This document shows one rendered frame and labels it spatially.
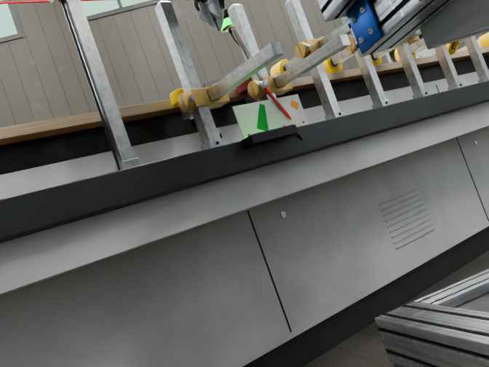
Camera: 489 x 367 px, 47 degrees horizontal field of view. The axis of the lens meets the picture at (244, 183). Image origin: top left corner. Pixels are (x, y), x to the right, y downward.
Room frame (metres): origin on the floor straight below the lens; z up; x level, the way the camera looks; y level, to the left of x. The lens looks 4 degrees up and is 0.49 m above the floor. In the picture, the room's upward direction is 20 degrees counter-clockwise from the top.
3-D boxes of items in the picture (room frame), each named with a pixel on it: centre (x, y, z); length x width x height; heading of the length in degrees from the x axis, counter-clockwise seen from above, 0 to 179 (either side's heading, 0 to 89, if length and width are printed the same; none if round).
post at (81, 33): (1.35, 0.25, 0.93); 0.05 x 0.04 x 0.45; 128
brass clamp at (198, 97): (1.52, 0.03, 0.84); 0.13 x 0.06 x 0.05; 128
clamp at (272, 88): (1.68, -0.17, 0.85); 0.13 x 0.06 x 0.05; 128
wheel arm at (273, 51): (1.46, -0.04, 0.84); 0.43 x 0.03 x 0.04; 38
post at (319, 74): (1.82, -0.35, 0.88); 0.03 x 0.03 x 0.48; 38
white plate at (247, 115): (1.62, -0.14, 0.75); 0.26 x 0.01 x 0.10; 128
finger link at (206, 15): (1.49, -0.05, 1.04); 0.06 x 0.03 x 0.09; 148
